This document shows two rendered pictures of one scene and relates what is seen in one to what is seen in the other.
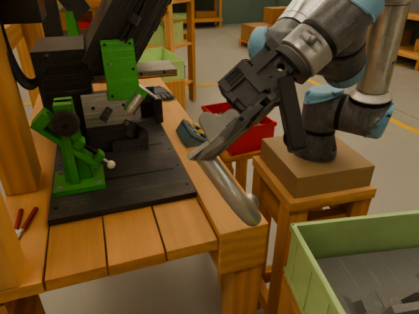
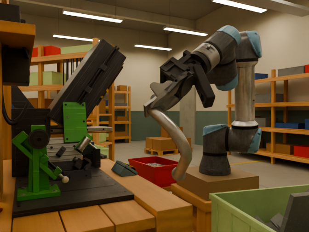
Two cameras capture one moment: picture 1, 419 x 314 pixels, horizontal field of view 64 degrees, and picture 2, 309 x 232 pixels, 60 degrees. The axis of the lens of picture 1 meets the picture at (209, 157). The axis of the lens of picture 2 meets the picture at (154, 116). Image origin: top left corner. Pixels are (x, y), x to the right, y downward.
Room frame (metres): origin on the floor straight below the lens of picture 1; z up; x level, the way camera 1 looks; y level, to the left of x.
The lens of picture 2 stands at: (-0.20, 0.09, 1.22)
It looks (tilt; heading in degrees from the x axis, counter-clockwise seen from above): 1 degrees down; 352
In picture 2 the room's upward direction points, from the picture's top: straight up
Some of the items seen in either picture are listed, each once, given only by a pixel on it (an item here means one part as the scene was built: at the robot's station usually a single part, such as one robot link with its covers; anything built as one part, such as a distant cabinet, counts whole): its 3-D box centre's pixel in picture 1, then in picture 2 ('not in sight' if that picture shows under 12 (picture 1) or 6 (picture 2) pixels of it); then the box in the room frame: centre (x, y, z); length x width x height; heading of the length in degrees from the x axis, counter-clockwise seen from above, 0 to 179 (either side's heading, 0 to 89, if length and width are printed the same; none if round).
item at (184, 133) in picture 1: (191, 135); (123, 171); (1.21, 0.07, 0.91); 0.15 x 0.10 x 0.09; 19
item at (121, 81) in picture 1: (120, 68); (74, 121); (1.25, 0.33, 1.17); 0.13 x 0.12 x 0.20; 19
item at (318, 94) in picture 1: (323, 106); (216, 137); (1.04, -0.37, 1.10); 0.13 x 0.12 x 0.14; 56
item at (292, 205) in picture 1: (308, 175); (214, 192); (1.04, -0.36, 0.83); 0.32 x 0.32 x 0.04; 15
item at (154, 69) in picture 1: (126, 71); (76, 130); (1.40, 0.34, 1.11); 0.39 x 0.16 x 0.03; 109
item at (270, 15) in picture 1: (272, 27); (168, 140); (7.65, -1.36, 0.37); 1.20 x 0.80 x 0.74; 117
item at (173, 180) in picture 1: (111, 131); (60, 173); (1.30, 0.41, 0.89); 1.10 x 0.42 x 0.02; 19
